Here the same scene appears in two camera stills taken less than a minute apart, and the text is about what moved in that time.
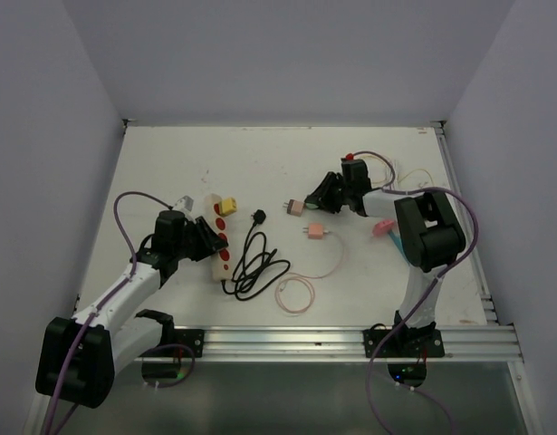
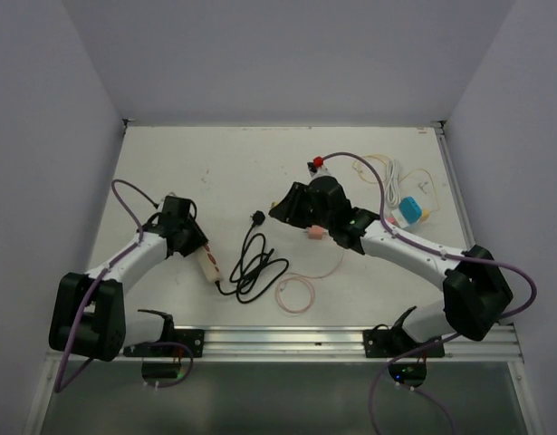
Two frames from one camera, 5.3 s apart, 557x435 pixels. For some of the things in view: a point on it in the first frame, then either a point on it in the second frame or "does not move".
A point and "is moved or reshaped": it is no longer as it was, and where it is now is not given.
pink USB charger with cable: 315,230 does not move
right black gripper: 321,196 to 288,209
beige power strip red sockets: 221,264 is moved or reshaped
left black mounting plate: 193,338 does not move
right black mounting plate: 404,343 does not move
